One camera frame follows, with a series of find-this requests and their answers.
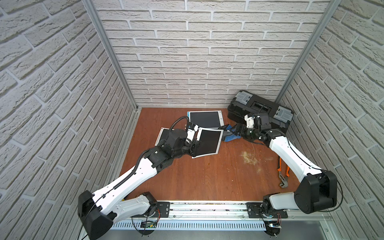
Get blue-edged drawing tablet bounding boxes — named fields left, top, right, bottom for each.
left=187, top=110, right=225, bottom=129

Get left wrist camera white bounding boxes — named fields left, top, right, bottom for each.
left=185, top=122, right=199, bottom=146

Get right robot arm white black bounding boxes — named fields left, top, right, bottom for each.
left=234, top=115, right=342, bottom=216

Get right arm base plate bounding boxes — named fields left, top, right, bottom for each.
left=246, top=201, right=288, bottom=219

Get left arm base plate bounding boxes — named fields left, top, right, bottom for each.
left=145, top=202, right=171, bottom=218

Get orange handled pliers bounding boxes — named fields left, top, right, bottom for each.
left=277, top=157, right=290, bottom=188

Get black toolbox grey latches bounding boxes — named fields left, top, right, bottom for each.
left=228, top=90, right=294, bottom=133

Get aluminium mounting rail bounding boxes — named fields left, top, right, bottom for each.
left=113, top=201, right=332, bottom=224

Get blue microfiber cleaning mitt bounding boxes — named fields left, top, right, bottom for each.
left=220, top=124, right=241, bottom=142

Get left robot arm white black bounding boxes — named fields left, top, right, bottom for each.
left=78, top=127, right=198, bottom=240

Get white drawing tablet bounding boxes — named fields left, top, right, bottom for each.
left=155, top=128, right=169, bottom=146
left=192, top=128, right=224, bottom=159

